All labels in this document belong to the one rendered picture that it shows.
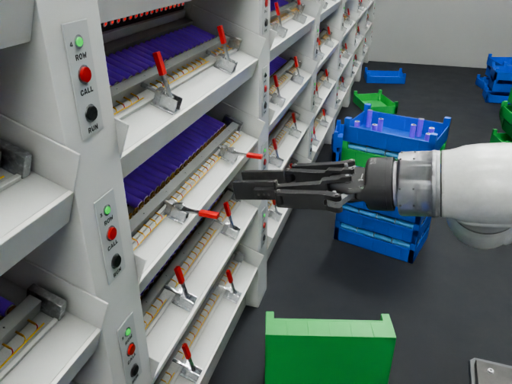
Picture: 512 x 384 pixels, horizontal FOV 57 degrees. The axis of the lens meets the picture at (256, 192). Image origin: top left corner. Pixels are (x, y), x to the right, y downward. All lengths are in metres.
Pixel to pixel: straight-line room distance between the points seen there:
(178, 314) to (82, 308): 0.33
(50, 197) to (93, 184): 0.06
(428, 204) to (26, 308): 0.52
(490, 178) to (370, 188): 0.14
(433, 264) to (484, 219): 1.15
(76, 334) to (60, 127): 0.27
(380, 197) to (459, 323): 0.97
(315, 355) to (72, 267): 0.71
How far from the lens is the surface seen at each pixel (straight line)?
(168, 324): 0.94
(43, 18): 0.51
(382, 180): 0.65
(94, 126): 0.57
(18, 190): 0.55
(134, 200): 0.84
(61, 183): 0.56
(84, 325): 0.67
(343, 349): 1.19
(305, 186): 0.68
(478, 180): 0.64
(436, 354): 1.46
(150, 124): 0.72
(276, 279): 1.62
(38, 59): 0.52
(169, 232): 0.83
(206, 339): 1.19
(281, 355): 1.19
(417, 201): 0.65
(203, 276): 1.04
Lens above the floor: 1.00
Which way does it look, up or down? 28 degrees down
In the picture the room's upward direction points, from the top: straight up
